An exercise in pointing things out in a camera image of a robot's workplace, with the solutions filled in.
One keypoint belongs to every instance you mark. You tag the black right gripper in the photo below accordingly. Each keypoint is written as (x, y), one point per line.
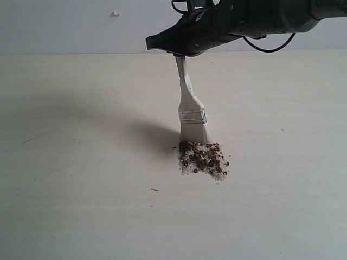
(203, 25)

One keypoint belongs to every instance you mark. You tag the white-bristle paintbrush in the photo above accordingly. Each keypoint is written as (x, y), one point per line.
(191, 110)

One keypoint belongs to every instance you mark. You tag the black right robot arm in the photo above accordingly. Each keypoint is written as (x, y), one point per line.
(287, 17)

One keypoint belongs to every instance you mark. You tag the scattered brown pellets and rice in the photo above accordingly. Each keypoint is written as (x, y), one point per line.
(204, 158)

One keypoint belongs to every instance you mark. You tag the white wall hook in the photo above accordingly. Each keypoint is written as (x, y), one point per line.
(115, 14)

